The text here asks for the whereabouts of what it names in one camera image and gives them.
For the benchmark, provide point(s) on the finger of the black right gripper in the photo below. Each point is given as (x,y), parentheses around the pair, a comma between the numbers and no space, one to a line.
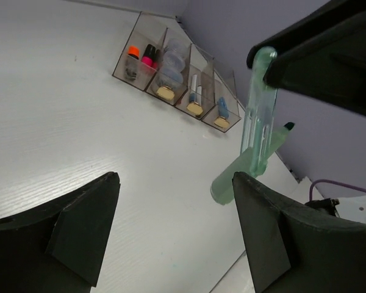
(322,56)

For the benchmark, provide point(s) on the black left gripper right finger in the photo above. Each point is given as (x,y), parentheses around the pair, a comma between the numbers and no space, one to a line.
(294,248)

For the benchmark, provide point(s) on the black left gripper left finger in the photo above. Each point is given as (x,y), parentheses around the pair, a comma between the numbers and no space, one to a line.
(59,246)

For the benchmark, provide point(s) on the green utility knife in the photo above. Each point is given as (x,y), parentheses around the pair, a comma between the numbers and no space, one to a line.
(259,139)

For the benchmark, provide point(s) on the clear jar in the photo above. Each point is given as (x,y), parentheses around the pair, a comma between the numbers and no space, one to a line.
(177,46)
(169,77)
(173,59)

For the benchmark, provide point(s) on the pink highlighter marker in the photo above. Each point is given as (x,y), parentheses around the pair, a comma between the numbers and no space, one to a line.
(149,55)

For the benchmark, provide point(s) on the orange highlighter marker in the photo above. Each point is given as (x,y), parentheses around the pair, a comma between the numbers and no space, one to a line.
(134,52)

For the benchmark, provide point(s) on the clear four-compartment organizer tray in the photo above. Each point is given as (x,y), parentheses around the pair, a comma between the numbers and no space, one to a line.
(215,79)

